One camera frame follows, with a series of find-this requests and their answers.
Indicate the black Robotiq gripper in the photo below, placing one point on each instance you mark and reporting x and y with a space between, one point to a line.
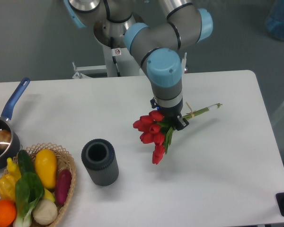
172 109

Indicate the red tulip bouquet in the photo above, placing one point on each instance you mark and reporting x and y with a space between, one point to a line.
157 129

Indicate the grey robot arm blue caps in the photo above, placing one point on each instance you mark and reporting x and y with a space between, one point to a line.
164 68

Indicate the dark grey ribbed vase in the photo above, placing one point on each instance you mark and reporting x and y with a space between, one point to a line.
98 157

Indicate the woven wicker basket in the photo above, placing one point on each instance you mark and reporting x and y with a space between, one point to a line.
64 161

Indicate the purple eggplant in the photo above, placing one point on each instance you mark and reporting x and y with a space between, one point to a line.
62 186

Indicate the blue translucent container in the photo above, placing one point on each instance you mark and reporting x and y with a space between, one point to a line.
274 22

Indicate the yellow squash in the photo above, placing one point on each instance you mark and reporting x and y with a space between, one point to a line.
46 167

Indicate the yellow banana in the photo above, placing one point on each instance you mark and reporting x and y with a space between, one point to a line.
48 195

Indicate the green cucumber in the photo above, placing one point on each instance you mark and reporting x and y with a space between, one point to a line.
25 163

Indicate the beige garlic bulb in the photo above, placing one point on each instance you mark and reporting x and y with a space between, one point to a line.
45 212

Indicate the green bok choy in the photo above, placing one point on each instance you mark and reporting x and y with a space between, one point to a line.
28 191

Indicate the small yellow pepper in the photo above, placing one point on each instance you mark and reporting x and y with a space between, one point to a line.
13 168

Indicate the brown bread roll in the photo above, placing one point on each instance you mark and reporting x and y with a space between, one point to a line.
5 138

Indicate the yellow bell pepper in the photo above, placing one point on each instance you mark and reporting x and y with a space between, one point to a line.
7 187

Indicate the orange fruit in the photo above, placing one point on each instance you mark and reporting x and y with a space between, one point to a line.
7 213

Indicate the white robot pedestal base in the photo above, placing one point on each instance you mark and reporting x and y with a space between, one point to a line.
111 61

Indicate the dark saucepan blue handle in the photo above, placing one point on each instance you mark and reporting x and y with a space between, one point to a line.
5 117

